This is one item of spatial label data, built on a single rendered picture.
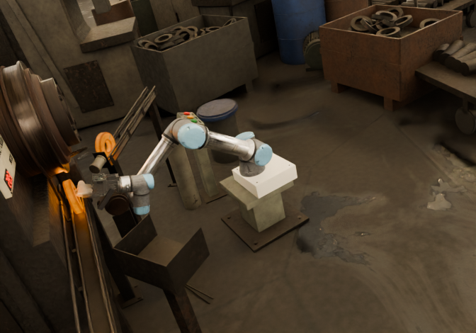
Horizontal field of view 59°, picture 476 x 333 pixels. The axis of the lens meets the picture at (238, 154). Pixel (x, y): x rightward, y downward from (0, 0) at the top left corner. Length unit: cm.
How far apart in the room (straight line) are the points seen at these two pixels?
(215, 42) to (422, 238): 263
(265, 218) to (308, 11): 288
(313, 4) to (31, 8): 280
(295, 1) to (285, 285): 331
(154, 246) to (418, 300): 121
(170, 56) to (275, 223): 197
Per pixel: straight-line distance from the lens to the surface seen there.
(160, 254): 169
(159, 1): 626
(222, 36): 420
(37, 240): 157
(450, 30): 386
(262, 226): 252
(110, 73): 453
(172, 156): 268
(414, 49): 355
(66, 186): 195
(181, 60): 397
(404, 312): 213
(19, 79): 171
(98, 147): 237
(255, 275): 233
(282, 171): 234
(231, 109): 313
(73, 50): 452
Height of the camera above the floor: 167
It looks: 30 degrees down
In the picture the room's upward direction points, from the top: 14 degrees counter-clockwise
